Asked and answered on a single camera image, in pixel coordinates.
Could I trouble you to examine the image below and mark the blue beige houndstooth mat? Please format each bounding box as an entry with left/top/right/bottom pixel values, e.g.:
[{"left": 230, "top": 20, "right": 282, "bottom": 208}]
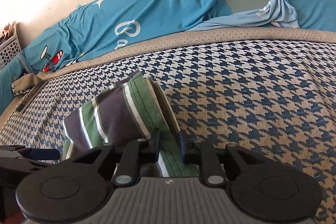
[{"left": 0, "top": 30, "right": 336, "bottom": 224}]

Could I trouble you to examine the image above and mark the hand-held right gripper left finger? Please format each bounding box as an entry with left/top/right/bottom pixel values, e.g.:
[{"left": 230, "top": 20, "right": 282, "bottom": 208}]
[{"left": 66, "top": 129, "right": 161, "bottom": 186}]

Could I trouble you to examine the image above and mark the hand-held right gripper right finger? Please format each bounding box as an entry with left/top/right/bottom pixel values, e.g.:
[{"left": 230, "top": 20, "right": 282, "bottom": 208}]
[{"left": 179, "top": 131, "right": 259, "bottom": 186}]

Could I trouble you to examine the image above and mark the white perforated laundry basket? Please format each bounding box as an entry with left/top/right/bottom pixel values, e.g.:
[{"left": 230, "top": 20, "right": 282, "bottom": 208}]
[{"left": 0, "top": 22, "right": 23, "bottom": 69}]

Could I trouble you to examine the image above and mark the black smartphone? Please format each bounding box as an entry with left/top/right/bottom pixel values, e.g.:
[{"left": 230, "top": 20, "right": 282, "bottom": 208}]
[{"left": 16, "top": 82, "right": 48, "bottom": 114}]

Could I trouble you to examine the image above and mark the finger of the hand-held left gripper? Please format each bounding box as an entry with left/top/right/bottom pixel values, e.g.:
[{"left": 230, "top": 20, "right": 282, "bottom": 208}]
[{"left": 0, "top": 146, "right": 61, "bottom": 161}]

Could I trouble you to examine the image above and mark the green brown striped shirt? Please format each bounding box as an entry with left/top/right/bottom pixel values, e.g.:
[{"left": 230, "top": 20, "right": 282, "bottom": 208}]
[{"left": 62, "top": 70, "right": 200, "bottom": 178}]

